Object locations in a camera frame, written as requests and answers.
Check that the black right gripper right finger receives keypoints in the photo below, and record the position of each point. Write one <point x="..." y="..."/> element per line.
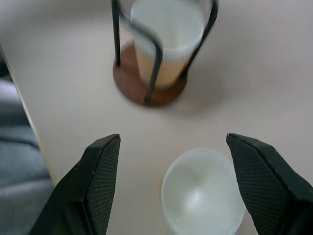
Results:
<point x="266" y="183"/>

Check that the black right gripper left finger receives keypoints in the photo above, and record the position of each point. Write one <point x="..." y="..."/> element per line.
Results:
<point x="85" y="193"/>

